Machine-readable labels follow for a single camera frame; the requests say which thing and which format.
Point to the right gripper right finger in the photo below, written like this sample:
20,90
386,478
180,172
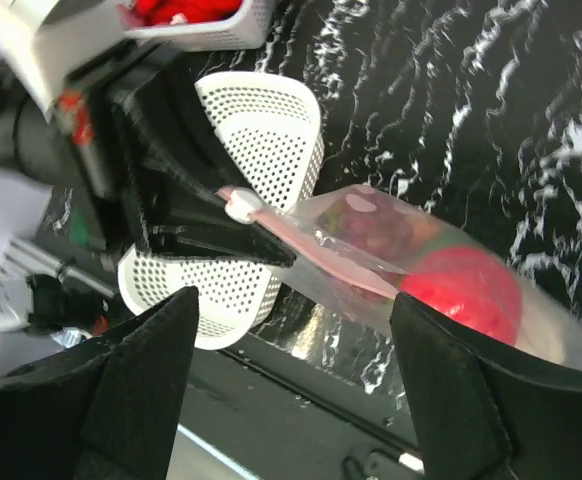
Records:
482,409

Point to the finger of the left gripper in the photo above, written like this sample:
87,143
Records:
194,229
192,155

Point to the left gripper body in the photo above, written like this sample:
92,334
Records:
123,181

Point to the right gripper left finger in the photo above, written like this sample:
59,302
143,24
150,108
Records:
107,408

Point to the red fake apple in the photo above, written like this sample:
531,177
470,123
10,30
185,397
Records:
470,286

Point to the clear zip top bag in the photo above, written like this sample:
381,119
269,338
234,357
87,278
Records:
363,286

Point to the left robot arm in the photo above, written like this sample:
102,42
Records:
34,147

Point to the purple fake grapes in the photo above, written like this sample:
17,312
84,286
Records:
379,231

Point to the large white perforated basket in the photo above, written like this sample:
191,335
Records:
271,127

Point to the green cloth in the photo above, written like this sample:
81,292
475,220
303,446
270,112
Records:
79,233

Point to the red cloth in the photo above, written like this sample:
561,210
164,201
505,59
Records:
163,12

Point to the small white basket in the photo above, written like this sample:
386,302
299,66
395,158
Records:
245,30

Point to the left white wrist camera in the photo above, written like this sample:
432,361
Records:
41,42

